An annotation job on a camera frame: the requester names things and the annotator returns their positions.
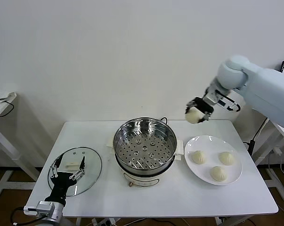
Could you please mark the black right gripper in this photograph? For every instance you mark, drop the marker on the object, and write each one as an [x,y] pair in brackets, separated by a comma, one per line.
[204,104]

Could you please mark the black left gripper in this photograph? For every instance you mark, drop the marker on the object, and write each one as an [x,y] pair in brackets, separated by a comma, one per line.
[60,183]

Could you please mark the white steamed baozi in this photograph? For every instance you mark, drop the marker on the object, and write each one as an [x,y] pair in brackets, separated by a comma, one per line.
[226,158]
[193,115]
[218,174]
[198,157]

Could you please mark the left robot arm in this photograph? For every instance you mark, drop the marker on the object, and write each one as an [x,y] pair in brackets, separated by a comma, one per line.
[54,216]

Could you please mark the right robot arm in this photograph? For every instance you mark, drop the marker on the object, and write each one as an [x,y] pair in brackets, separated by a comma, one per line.
[262,82]

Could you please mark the stainless steel steamer basket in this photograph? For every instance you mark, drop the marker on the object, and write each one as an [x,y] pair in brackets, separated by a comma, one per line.
[144,143]

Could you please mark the white round plate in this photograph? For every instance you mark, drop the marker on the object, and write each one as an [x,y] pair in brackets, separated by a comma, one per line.
[203,176]
[141,179]

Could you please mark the white floor power strip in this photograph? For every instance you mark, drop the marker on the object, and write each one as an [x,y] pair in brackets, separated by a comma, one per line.
[106,221]

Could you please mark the white side table with cloth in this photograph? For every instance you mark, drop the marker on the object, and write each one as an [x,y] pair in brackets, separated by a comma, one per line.
[0,110]

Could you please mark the white folded cloth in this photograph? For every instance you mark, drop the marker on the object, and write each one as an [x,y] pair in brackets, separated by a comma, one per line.
[0,95]

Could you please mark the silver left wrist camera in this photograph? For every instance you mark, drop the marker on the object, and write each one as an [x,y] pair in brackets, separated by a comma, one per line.
[45,207]

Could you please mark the white wall socket plug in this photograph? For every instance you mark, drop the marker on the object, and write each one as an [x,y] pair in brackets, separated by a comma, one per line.
[277,151]

